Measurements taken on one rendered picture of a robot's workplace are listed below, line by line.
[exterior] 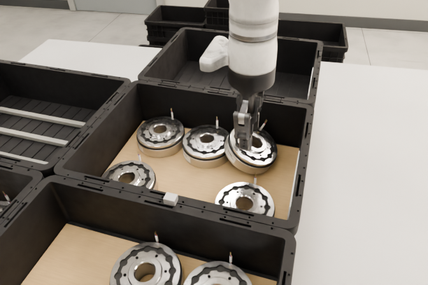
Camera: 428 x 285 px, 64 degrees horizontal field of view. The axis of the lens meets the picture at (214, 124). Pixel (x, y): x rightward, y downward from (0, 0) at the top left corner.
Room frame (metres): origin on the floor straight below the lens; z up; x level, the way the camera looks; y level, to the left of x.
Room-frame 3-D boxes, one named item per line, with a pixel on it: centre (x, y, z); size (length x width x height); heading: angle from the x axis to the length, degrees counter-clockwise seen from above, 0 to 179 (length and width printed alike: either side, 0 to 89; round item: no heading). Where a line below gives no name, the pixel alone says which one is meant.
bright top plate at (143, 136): (0.57, 0.12, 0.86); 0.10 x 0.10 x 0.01
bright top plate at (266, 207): (0.36, -0.05, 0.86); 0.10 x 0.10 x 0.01
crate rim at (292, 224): (0.47, 0.03, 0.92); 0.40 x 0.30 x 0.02; 72
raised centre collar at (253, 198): (0.36, -0.05, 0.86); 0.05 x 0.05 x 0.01
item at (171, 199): (0.32, 0.07, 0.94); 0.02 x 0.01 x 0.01; 72
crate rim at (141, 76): (0.75, -0.06, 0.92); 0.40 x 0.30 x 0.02; 72
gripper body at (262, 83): (0.47, -0.06, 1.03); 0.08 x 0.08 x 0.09
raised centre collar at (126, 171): (0.43, 0.16, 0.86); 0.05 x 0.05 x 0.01
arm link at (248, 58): (0.48, -0.04, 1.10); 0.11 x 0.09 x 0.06; 71
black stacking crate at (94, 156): (0.47, 0.03, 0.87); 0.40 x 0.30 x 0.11; 72
